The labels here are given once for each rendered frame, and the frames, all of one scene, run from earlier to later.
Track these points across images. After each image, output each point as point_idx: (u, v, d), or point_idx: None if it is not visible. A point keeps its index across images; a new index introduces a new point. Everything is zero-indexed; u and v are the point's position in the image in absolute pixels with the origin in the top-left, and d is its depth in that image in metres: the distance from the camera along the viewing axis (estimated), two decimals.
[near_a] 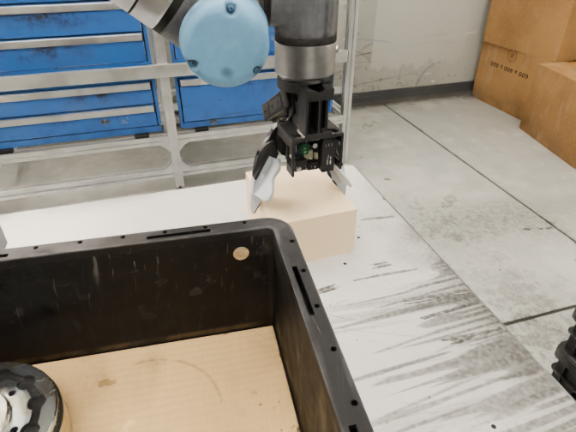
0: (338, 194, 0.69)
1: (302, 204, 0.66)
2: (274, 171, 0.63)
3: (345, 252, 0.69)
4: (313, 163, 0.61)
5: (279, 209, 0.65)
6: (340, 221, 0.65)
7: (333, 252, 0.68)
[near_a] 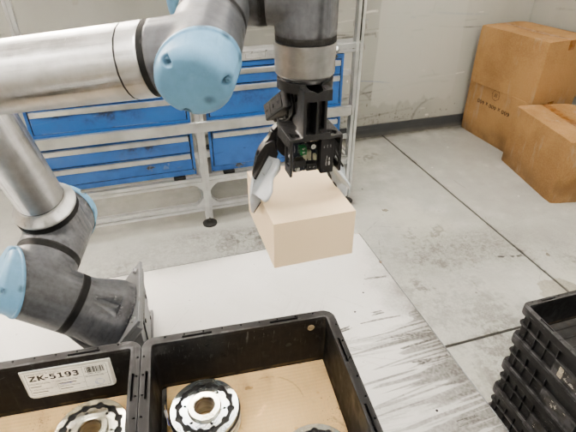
0: (338, 195, 0.68)
1: (301, 204, 0.66)
2: (273, 171, 0.63)
3: (345, 253, 0.69)
4: (311, 164, 0.61)
5: (277, 209, 0.65)
6: (339, 222, 0.65)
7: (332, 253, 0.68)
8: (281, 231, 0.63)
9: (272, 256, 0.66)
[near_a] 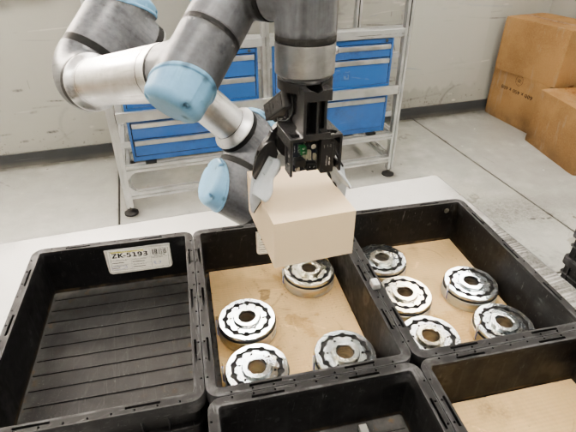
0: (338, 195, 0.68)
1: (301, 204, 0.66)
2: (273, 171, 0.63)
3: (345, 253, 0.69)
4: (311, 164, 0.61)
5: (277, 209, 0.65)
6: (339, 222, 0.65)
7: (332, 253, 0.68)
8: (281, 231, 0.63)
9: (272, 256, 0.66)
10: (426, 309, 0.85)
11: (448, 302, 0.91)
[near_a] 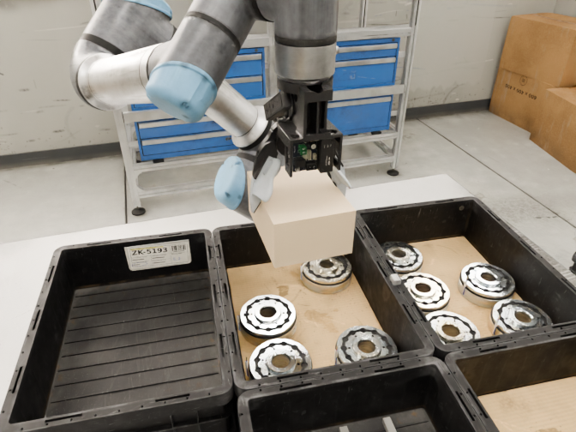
0: (338, 195, 0.68)
1: (301, 204, 0.66)
2: (273, 171, 0.63)
3: (345, 253, 0.69)
4: (311, 164, 0.61)
5: (277, 209, 0.65)
6: (339, 222, 0.65)
7: (332, 253, 0.68)
8: (281, 231, 0.63)
9: (272, 256, 0.66)
10: (445, 305, 0.86)
11: (465, 297, 0.91)
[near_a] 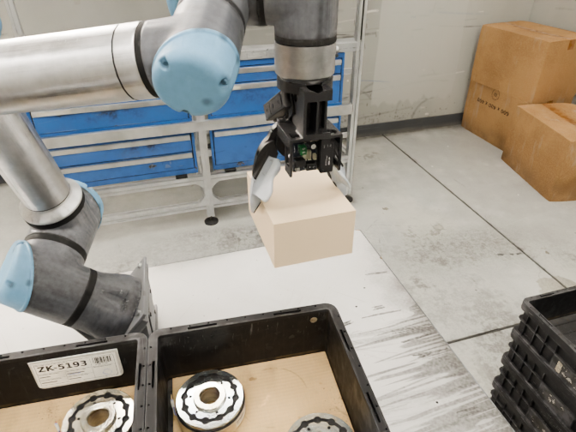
0: (338, 195, 0.68)
1: (301, 204, 0.66)
2: (273, 171, 0.63)
3: (345, 253, 0.69)
4: (311, 164, 0.61)
5: (277, 209, 0.65)
6: (339, 222, 0.65)
7: (332, 253, 0.68)
8: (281, 231, 0.63)
9: (272, 256, 0.66)
10: None
11: None
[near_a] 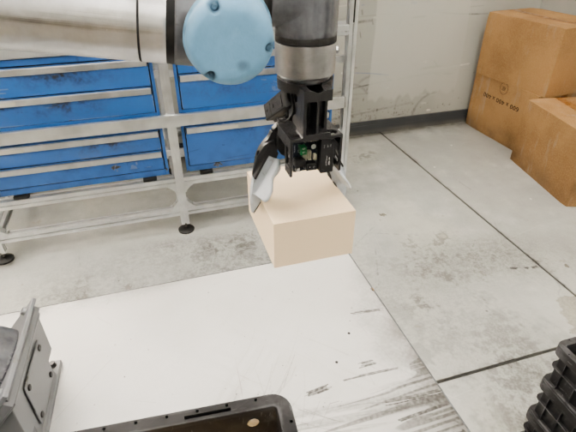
0: (338, 195, 0.68)
1: (301, 204, 0.66)
2: (273, 171, 0.63)
3: (345, 253, 0.69)
4: (311, 164, 0.61)
5: (277, 209, 0.65)
6: (339, 222, 0.65)
7: (332, 253, 0.68)
8: (281, 231, 0.63)
9: (272, 256, 0.66)
10: None
11: None
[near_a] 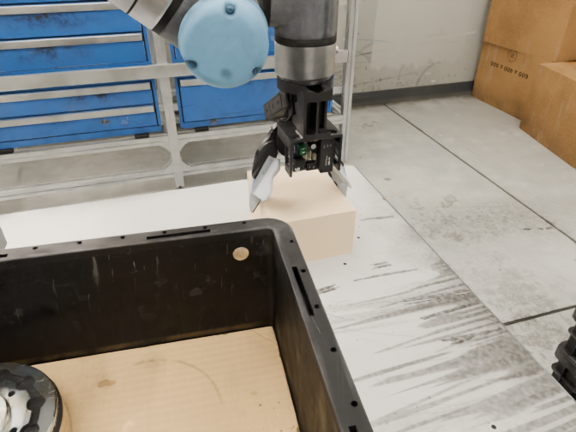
0: (338, 195, 0.68)
1: (301, 204, 0.66)
2: (273, 171, 0.63)
3: (345, 253, 0.69)
4: (311, 164, 0.61)
5: (277, 209, 0.65)
6: (339, 222, 0.65)
7: (332, 253, 0.68)
8: None
9: None
10: None
11: None
